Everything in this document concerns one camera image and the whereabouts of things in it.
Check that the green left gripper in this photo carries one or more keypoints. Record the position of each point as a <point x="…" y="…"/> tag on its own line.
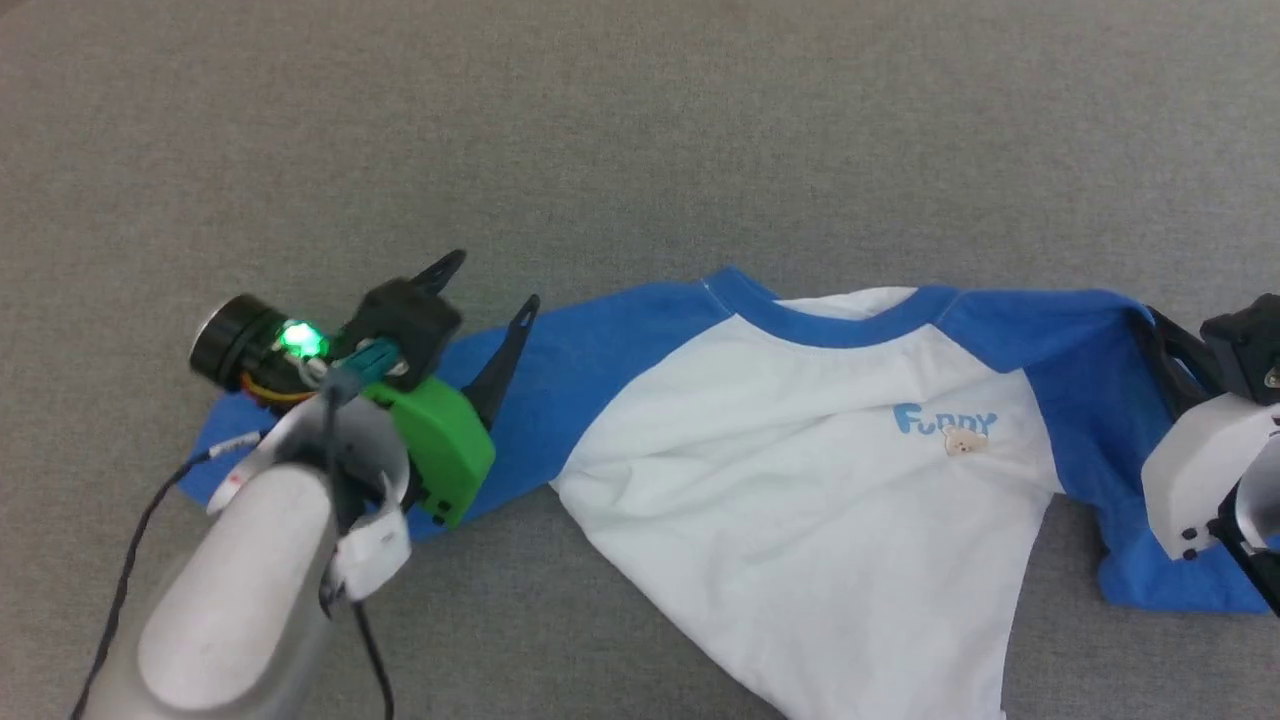
<point x="445" y="450"/>

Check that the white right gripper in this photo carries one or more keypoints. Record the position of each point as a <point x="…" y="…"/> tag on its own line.
<point x="1190" y="470"/>

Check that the blue and white T-shirt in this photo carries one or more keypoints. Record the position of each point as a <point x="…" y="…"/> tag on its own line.
<point x="800" y="500"/>

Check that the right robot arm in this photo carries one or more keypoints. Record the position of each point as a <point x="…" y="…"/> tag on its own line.
<point x="1255" y="570"/>

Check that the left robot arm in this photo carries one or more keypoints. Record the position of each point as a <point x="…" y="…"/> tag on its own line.
<point x="240" y="600"/>

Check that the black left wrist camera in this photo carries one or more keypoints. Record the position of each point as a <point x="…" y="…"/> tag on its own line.
<point x="405" y="320"/>

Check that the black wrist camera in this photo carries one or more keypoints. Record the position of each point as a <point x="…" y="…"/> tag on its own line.
<point x="405" y="320"/>
<point x="1245" y="345"/>

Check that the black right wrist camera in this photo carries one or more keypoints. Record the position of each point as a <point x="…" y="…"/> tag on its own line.
<point x="1245" y="345"/>

